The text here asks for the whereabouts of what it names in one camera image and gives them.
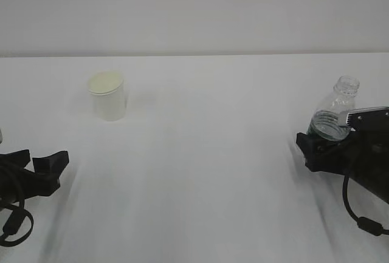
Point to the white paper cup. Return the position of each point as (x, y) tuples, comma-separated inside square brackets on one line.
[(105, 82), (110, 106)]

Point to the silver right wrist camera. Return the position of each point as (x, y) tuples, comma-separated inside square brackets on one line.
[(365, 119)]

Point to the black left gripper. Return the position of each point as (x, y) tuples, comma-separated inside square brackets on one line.
[(19, 184)]

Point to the clear green-label water bottle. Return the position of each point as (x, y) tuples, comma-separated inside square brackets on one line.
[(324, 122)]

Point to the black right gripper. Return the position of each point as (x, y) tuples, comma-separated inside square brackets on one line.
[(364, 156)]

